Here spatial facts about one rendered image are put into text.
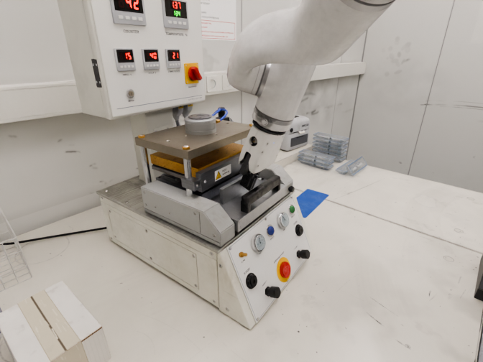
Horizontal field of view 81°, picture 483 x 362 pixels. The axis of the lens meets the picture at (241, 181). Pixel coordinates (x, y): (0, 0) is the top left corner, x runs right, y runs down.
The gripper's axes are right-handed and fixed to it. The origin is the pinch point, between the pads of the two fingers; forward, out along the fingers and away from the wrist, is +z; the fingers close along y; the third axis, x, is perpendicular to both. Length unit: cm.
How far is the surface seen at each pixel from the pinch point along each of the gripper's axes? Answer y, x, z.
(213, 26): 59, 70, -16
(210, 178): -8.5, 5.3, -0.6
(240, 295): -16.0, -14.9, 14.2
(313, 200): 47, -9, 25
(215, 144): -4.6, 8.9, -6.6
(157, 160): -10.2, 20.7, 3.5
